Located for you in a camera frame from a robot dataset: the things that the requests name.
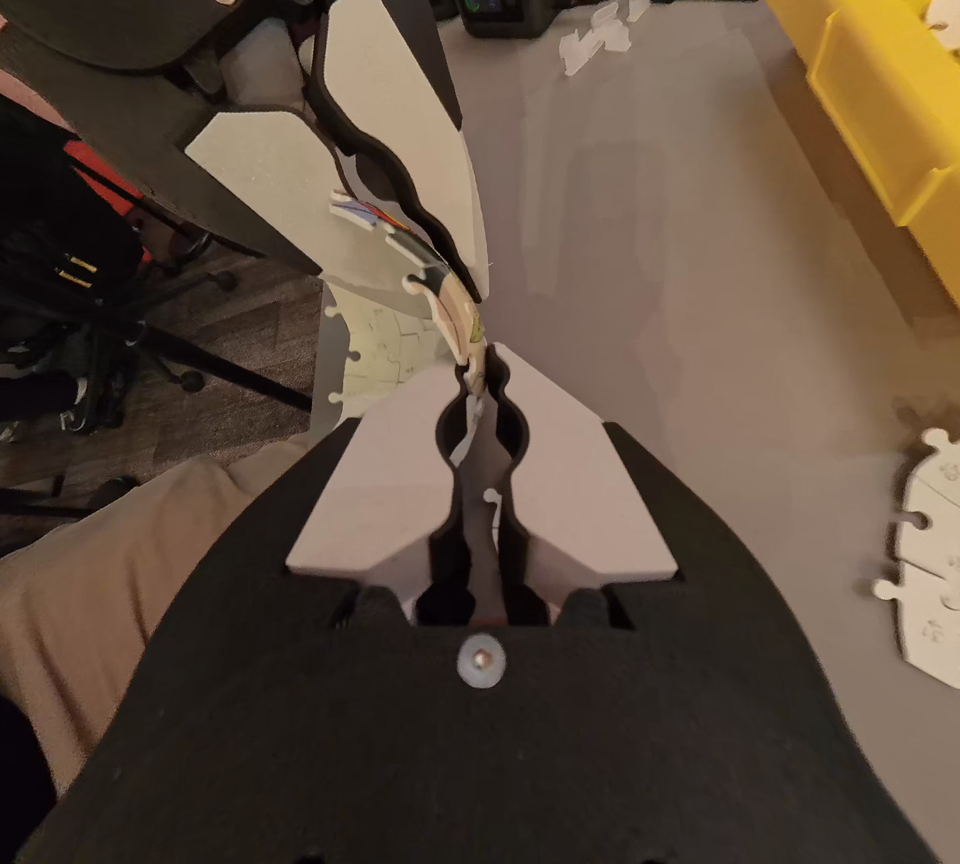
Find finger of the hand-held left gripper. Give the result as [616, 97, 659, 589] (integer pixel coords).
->
[309, 0, 491, 303]
[183, 108, 451, 322]

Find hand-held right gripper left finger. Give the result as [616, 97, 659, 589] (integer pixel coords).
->
[285, 361, 475, 627]

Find curved white puzzle strip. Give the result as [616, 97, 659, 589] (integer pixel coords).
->
[328, 189, 502, 528]

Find yellow plastic bin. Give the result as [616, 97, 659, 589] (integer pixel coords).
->
[759, 0, 960, 295]

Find person's black top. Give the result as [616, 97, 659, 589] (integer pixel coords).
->
[0, 695, 60, 846]

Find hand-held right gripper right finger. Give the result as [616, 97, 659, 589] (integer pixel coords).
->
[483, 342, 680, 627]

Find red bag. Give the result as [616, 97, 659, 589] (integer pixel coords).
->
[63, 136, 151, 265]

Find black office chair base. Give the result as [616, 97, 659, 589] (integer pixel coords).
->
[0, 234, 315, 430]

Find three-piece joined puzzle strip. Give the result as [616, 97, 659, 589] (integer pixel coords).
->
[870, 426, 960, 691]

